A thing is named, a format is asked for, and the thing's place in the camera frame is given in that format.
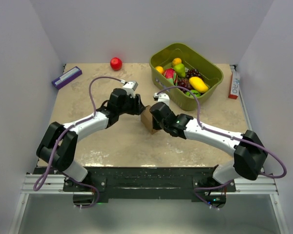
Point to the red grape bunch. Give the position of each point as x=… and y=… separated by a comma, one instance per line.
x=184, y=82

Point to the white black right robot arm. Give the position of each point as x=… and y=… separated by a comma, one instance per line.
x=246, y=148

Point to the green pear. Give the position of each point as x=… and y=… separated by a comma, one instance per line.
x=180, y=70

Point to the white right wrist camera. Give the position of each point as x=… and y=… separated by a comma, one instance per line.
x=162, y=97

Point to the dark purple grape bunch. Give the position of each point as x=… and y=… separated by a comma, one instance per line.
x=193, y=73

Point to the purple rectangular box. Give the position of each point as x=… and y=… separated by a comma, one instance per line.
x=66, y=77

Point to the brown cardboard paper box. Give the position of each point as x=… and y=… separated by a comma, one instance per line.
x=147, y=120

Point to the pink dragon fruit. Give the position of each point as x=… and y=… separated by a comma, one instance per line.
x=171, y=76

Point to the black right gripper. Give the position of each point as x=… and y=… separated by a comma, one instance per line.
x=155, y=126

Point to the red apple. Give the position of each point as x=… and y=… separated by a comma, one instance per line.
x=116, y=64

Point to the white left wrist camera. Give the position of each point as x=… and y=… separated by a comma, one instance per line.
x=130, y=88

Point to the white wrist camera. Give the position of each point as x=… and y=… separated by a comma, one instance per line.
x=162, y=97
x=130, y=88

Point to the yellow mango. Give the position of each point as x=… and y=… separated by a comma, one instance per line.
x=198, y=84

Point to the red white toothpaste box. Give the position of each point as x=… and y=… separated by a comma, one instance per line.
x=234, y=85

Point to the green plastic tub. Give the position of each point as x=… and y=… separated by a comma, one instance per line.
x=212, y=76

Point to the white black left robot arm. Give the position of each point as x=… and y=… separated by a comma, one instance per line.
x=59, y=142

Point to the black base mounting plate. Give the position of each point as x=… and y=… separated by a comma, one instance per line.
x=164, y=183

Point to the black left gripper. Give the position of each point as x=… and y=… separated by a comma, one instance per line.
x=137, y=106

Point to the yellow orange fruit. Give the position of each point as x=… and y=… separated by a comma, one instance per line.
x=160, y=69

